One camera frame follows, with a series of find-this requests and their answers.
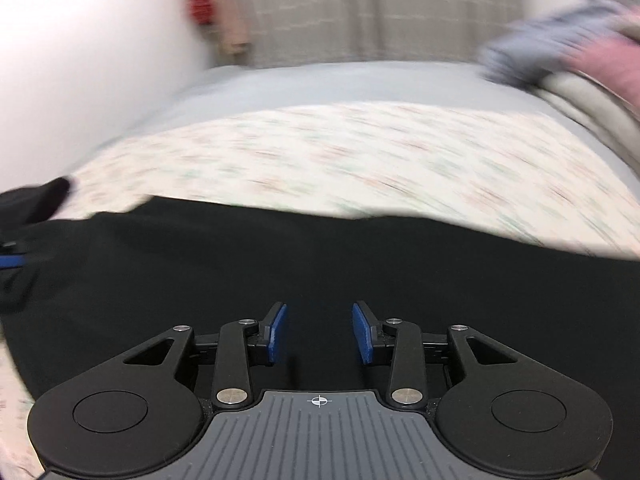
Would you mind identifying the floral bed sheet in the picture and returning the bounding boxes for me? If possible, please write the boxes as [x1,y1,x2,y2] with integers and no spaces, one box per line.
[0,101,640,480]

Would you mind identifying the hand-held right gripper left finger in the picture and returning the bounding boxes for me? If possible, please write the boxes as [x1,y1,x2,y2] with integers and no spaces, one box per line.
[120,301,289,409]

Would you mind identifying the black pants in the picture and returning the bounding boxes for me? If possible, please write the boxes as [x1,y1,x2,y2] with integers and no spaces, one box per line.
[0,195,640,411]
[0,176,72,225]

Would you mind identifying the grey star-print curtain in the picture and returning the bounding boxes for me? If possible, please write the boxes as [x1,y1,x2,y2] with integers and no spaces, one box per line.
[210,0,522,68]

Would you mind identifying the pink pillow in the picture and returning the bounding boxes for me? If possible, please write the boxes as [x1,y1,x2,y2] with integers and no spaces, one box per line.
[569,37,640,107]

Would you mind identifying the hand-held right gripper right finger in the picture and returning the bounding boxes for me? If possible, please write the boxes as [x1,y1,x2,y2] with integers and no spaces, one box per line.
[352,301,522,408]

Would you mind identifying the folded black pants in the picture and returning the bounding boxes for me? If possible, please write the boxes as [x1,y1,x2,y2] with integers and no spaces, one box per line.
[0,176,72,225]

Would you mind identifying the pink hanging garment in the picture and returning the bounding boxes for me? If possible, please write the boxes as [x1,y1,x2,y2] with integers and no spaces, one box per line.
[215,0,252,57]

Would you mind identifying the blue-grey quilt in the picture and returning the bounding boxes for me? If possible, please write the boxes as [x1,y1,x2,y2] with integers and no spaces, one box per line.
[477,1,628,87]

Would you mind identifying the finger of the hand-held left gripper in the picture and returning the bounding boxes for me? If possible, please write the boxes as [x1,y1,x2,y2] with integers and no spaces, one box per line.
[0,241,27,273]

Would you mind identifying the grey quilt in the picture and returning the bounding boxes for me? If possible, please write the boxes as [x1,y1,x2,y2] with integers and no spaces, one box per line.
[539,67,640,163]

